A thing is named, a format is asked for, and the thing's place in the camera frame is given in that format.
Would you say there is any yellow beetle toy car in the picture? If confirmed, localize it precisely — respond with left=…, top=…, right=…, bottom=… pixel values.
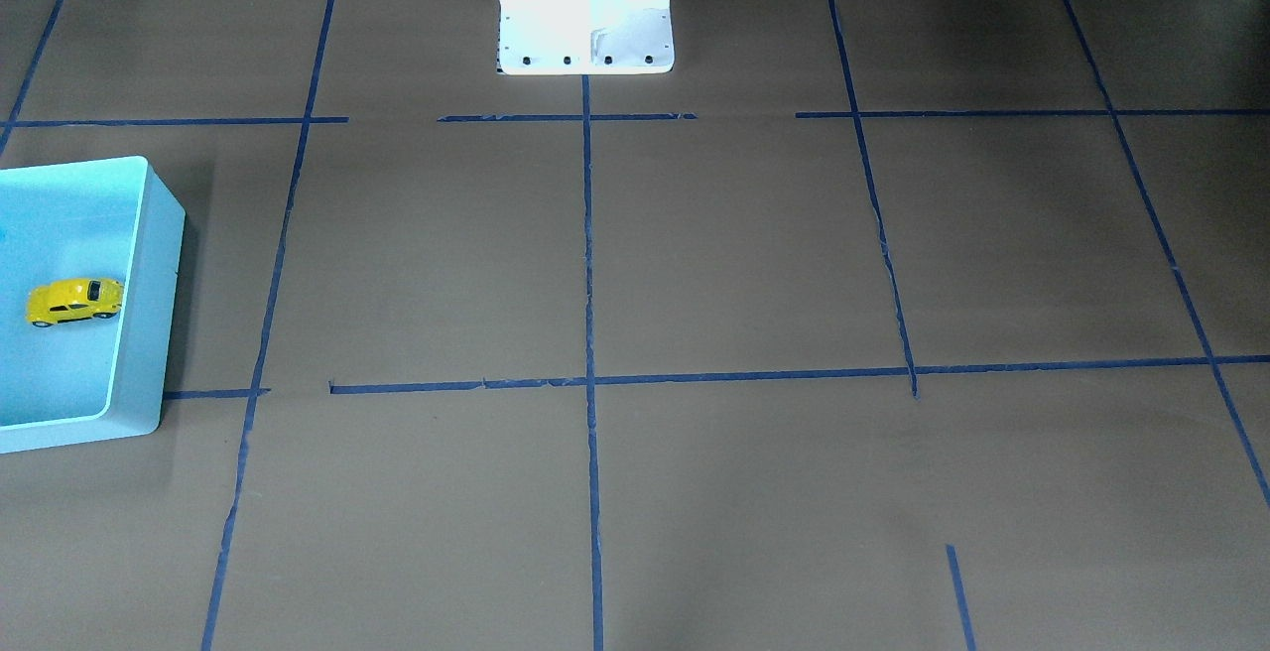
left=25, top=279, right=124, bottom=327

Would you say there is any light blue plastic bin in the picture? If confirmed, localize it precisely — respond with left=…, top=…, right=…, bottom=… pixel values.
left=1, top=157, right=185, bottom=454

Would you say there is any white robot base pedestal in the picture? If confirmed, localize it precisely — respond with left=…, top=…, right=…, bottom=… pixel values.
left=497, top=0, right=676, bottom=76

